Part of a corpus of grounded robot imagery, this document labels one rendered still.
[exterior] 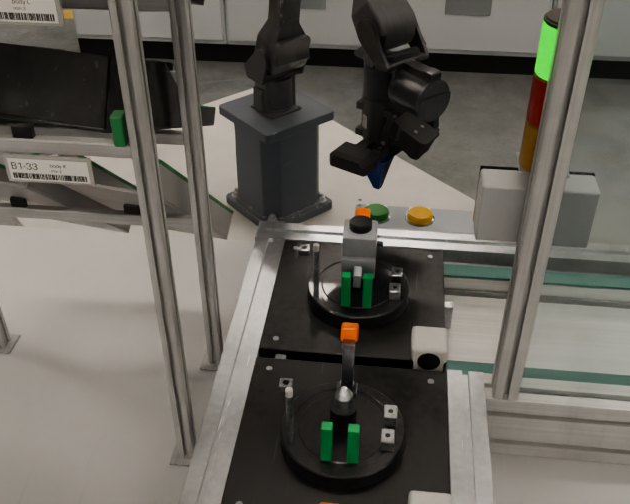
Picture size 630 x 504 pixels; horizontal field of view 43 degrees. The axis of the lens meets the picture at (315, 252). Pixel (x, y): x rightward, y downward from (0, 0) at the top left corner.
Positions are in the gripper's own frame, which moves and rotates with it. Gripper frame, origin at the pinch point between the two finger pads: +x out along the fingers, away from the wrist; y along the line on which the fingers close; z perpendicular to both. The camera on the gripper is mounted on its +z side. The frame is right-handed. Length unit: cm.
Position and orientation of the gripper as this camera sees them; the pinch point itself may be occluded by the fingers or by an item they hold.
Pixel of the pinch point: (378, 168)
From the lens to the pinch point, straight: 119.8
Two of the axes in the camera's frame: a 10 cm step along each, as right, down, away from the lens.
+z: 8.3, 3.4, -4.5
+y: 5.6, -5.0, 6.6
